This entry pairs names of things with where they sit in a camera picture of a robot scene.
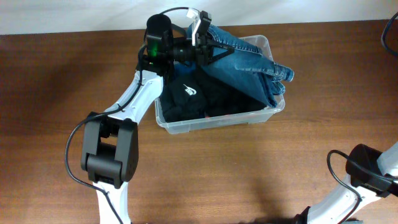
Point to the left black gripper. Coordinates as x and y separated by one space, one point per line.
201 50

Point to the blue denim jeans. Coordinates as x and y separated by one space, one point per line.
248 69

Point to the black garment with red trim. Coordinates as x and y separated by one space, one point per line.
223 99

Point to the black Nike garment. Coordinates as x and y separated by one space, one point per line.
182 99

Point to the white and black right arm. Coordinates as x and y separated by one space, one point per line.
370 176

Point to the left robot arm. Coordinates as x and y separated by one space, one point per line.
110 150

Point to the clear plastic storage bin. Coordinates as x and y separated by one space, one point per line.
178 127

